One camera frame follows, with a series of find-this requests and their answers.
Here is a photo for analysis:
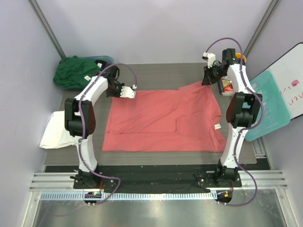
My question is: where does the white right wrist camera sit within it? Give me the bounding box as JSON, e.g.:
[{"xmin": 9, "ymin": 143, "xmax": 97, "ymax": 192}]
[{"xmin": 202, "ymin": 52, "xmax": 216, "ymax": 69}]

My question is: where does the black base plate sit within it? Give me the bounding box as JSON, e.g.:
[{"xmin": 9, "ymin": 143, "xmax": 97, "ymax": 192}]
[{"xmin": 73, "ymin": 165, "xmax": 242, "ymax": 192}]

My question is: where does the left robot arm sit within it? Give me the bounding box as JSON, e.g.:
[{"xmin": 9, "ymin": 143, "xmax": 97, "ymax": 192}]
[{"xmin": 64, "ymin": 64, "xmax": 124, "ymax": 189}]

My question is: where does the aluminium rail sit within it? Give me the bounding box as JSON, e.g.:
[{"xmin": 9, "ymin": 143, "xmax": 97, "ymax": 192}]
[{"xmin": 29, "ymin": 170, "xmax": 287, "ymax": 203}]

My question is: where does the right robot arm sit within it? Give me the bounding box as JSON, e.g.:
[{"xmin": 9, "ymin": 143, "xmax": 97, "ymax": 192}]
[{"xmin": 202, "ymin": 48, "xmax": 262, "ymax": 187}]

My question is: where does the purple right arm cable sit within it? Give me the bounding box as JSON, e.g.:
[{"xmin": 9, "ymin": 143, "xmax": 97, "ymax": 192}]
[{"xmin": 205, "ymin": 37, "xmax": 265, "ymax": 207}]

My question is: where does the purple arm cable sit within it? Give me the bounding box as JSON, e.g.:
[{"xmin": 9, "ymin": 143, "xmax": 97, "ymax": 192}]
[
  {"xmin": 77, "ymin": 63, "xmax": 138, "ymax": 206},
  {"xmin": 205, "ymin": 37, "xmax": 265, "ymax": 207}
]

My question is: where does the teal folding board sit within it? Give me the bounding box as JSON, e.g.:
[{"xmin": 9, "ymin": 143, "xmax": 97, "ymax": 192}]
[{"xmin": 245, "ymin": 70, "xmax": 291, "ymax": 141}]

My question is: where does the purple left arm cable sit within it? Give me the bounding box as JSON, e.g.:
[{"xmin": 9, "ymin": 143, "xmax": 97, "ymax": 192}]
[{"xmin": 77, "ymin": 63, "xmax": 138, "ymax": 206}]

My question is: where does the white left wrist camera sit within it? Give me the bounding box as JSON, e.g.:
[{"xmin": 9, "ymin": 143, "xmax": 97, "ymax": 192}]
[{"xmin": 119, "ymin": 84, "xmax": 137, "ymax": 99}]

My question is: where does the folded white t-shirt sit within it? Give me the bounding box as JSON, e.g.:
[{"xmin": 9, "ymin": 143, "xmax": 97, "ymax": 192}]
[{"xmin": 39, "ymin": 111, "xmax": 76, "ymax": 149}]

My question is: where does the green t-shirt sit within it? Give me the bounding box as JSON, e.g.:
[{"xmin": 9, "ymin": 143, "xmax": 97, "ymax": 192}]
[{"xmin": 53, "ymin": 56, "xmax": 100, "ymax": 89}]

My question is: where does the pink t-shirt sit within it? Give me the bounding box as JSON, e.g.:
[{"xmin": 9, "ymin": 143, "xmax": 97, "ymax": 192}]
[{"xmin": 102, "ymin": 82, "xmax": 226, "ymax": 153}]

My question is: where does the whiteboard with black frame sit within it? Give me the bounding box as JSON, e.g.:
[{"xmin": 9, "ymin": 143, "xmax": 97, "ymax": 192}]
[{"xmin": 250, "ymin": 43, "xmax": 303, "ymax": 120}]

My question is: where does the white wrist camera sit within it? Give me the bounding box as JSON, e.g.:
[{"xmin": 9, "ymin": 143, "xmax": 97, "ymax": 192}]
[
  {"xmin": 119, "ymin": 84, "xmax": 137, "ymax": 99},
  {"xmin": 202, "ymin": 52, "xmax": 216, "ymax": 69}
]

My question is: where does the white mug orange inside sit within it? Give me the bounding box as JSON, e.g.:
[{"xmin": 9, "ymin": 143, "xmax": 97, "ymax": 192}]
[{"xmin": 235, "ymin": 53, "xmax": 246, "ymax": 64}]

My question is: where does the blue plastic bin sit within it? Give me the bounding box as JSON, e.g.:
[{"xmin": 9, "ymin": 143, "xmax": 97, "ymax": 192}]
[{"xmin": 62, "ymin": 55, "xmax": 116, "ymax": 90}]

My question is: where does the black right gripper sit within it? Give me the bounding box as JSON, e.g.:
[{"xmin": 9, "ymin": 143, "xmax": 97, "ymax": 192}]
[{"xmin": 202, "ymin": 63, "xmax": 226, "ymax": 86}]

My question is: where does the dark navy t-shirt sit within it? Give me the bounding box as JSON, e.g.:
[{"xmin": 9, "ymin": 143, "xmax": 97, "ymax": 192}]
[{"xmin": 95, "ymin": 60, "xmax": 109, "ymax": 70}]

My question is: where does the red book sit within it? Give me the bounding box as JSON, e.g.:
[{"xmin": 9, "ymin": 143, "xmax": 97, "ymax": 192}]
[{"xmin": 218, "ymin": 76, "xmax": 235, "ymax": 96}]

